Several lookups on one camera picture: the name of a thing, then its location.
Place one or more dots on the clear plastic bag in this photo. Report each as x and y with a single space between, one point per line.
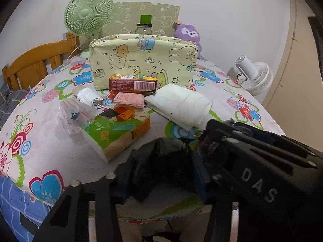
68 121

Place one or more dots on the cartoon printed board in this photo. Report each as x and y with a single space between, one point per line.
126 15

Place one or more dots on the green desk fan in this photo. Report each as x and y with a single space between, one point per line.
84 12

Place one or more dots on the pink packet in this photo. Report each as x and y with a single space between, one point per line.
128 100

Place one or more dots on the black plastic bag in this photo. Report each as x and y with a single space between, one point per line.
161 169

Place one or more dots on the floral tablecloth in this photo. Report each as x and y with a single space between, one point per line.
50 143

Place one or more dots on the glass jar mug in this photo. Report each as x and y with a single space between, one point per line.
144 29

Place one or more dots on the silver foil wrapper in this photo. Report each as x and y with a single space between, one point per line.
97 103

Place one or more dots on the white fan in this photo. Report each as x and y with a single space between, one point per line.
260 78

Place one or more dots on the green orange tissue pack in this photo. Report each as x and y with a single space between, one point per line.
113 131

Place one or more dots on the white cloth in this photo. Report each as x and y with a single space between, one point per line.
176 100

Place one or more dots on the yellow cartoon fabric storage box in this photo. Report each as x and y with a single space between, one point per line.
131 63

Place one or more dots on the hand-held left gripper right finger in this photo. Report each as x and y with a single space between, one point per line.
199 177

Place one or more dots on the beige door panel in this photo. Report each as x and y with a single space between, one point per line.
302 93

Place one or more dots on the blue bed sheet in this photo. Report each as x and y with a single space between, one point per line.
15 206

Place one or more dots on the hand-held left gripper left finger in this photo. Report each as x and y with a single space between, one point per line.
124 181

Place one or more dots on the grey plaid bedding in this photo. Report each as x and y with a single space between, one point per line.
7 100

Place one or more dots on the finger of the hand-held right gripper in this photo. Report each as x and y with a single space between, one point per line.
257 133
219 133

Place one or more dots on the purple plush toy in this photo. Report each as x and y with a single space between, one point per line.
189 32

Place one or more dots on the green plastic cup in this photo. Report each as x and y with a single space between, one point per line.
145 19

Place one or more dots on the white gauze roll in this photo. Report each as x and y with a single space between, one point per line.
84 95

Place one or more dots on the red cartoon snack box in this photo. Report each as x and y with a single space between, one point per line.
121 85

